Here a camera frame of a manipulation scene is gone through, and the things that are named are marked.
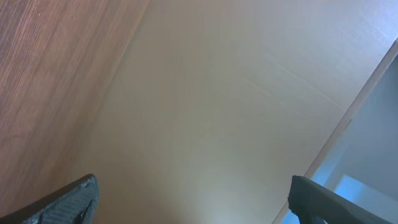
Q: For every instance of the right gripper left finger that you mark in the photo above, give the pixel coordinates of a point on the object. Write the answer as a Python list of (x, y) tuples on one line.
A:
[(74, 203)]

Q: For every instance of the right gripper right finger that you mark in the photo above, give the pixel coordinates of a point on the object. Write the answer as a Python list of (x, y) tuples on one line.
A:
[(312, 203)]

